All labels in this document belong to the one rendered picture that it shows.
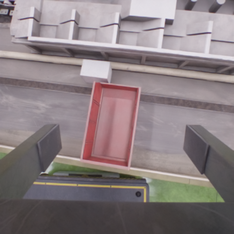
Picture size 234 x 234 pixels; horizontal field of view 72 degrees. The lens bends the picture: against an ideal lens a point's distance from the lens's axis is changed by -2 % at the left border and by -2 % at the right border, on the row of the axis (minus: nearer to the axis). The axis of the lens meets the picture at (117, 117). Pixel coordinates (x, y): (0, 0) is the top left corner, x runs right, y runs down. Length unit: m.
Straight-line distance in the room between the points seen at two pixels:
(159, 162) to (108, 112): 0.32
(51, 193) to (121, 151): 0.74
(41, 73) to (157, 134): 0.66
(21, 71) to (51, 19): 0.33
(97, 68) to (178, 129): 0.46
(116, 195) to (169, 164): 0.56
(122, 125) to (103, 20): 0.45
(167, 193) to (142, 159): 0.89
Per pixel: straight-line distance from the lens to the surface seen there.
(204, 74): 0.86
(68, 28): 0.75
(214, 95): 0.89
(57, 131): 0.16
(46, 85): 0.92
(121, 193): 1.23
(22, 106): 0.95
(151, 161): 0.78
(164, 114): 0.79
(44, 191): 1.37
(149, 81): 0.82
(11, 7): 1.20
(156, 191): 1.61
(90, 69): 0.75
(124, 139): 0.77
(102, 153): 0.78
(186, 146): 0.17
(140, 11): 0.72
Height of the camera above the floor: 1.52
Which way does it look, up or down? 82 degrees down
